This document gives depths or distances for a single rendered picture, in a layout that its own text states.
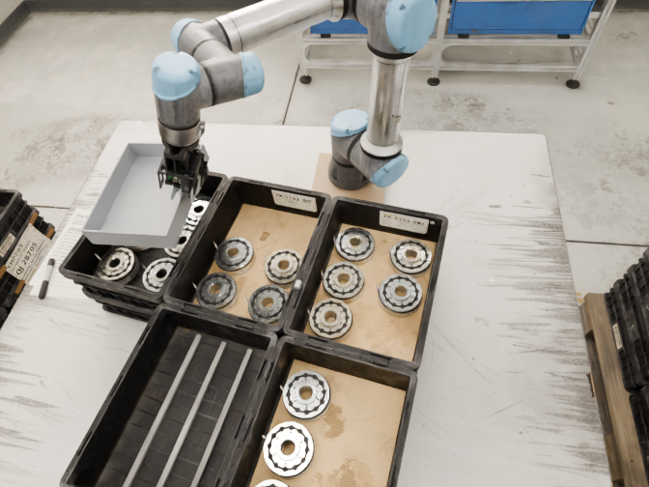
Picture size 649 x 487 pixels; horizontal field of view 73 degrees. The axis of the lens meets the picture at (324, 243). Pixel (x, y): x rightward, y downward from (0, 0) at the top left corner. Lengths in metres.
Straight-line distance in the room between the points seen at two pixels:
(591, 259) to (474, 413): 1.35
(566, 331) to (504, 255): 0.26
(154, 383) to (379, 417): 0.52
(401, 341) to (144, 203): 0.68
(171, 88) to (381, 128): 0.57
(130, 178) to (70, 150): 2.01
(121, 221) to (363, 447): 0.73
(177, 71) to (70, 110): 2.76
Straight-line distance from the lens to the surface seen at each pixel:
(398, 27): 0.97
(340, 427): 1.01
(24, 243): 2.14
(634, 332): 1.90
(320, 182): 1.46
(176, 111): 0.81
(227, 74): 0.82
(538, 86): 3.16
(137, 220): 1.10
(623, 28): 3.85
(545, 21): 2.95
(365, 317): 1.08
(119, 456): 1.13
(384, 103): 1.12
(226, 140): 1.72
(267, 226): 1.25
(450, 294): 1.28
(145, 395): 1.13
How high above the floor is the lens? 1.82
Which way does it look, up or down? 56 degrees down
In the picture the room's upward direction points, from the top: 8 degrees counter-clockwise
